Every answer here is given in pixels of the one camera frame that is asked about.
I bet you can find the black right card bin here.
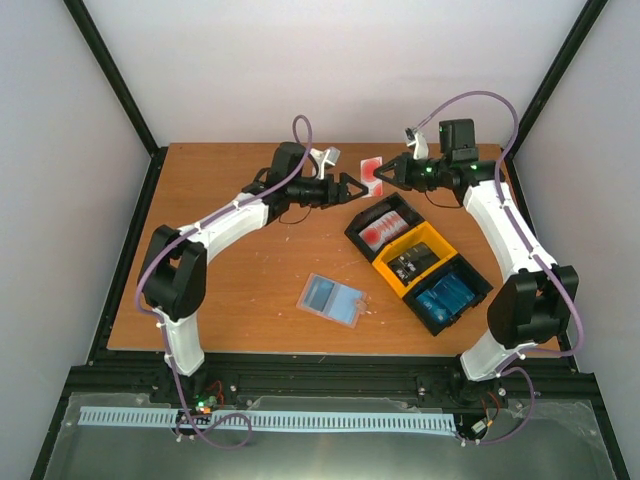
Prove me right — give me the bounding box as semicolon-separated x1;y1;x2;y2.
402;254;493;336

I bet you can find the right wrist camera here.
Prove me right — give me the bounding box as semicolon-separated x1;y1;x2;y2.
404;128;429;160

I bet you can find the blue card stack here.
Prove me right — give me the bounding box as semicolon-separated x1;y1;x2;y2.
417;273;475;325

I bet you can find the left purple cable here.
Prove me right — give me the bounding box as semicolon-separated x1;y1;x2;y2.
137;114;315;449

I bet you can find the yellow middle card bin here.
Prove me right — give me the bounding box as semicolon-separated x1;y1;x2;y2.
372;222;458;298

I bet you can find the thin black cable loop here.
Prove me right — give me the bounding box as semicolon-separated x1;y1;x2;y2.
278;205;314;226

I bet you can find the blue credit card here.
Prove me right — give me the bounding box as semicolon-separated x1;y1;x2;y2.
303;276;336;312

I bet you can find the red white card stack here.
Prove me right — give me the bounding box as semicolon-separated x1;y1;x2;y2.
359;211;409;252

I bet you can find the black left card bin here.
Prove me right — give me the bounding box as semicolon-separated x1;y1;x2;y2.
344;193;424;263

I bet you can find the black frame post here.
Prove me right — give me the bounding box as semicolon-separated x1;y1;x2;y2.
63;0;160;157
506;0;608;160

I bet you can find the light blue cable duct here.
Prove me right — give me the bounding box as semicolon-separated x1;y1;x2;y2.
78;406;456;436

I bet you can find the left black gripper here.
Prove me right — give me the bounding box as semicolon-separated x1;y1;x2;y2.
287;172;367;210

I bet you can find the left black frame post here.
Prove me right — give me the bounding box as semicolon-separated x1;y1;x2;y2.
63;0;160;157

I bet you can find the black card stack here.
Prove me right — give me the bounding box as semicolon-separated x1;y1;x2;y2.
387;242;439;285

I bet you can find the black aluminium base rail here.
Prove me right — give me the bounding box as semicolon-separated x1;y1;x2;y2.
59;352;604;413

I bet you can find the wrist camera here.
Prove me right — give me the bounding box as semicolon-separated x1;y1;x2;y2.
404;128;429;160
310;147;341;180

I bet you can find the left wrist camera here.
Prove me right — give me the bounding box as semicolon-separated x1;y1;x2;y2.
310;147;341;180

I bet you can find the right black frame post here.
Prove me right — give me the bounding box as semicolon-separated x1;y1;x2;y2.
506;0;608;160

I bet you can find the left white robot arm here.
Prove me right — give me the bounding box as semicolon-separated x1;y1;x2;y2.
135;142;369;403

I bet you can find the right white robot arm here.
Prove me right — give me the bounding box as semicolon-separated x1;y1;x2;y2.
375;119;579;382

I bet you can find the black card bin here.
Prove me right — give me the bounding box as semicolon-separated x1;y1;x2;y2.
402;254;493;336
344;193;424;263

